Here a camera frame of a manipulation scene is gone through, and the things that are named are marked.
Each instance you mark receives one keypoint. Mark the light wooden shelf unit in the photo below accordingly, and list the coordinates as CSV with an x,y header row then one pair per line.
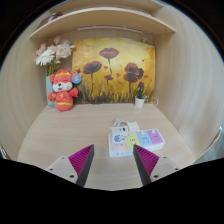
x,y
100,18

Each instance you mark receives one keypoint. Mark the white block charger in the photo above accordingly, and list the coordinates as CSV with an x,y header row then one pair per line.
x,y
119,133

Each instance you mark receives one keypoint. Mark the small potted plant, white pot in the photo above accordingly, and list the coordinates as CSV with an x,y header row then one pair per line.
x,y
139,96

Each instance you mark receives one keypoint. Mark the pink and white flower bouquet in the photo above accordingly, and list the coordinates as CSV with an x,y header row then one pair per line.
x,y
53,53

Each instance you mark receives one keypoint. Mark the red plush toy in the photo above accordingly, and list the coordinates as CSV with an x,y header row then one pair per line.
x,y
63,93

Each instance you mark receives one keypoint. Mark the pastel coloured power strip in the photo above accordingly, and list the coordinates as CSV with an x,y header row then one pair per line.
x,y
146,140

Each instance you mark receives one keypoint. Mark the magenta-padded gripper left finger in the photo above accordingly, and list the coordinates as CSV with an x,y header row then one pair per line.
x,y
61,166

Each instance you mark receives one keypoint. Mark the white light bar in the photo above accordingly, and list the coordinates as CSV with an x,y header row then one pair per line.
x,y
110,29

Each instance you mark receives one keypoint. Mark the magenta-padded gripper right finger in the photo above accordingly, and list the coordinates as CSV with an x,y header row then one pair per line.
x,y
163,166

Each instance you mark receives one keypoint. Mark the light blue vase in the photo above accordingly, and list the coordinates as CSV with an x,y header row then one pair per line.
x,y
49,90

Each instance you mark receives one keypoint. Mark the yellow poppy flower painting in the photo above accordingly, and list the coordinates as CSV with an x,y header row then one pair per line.
x,y
113,70

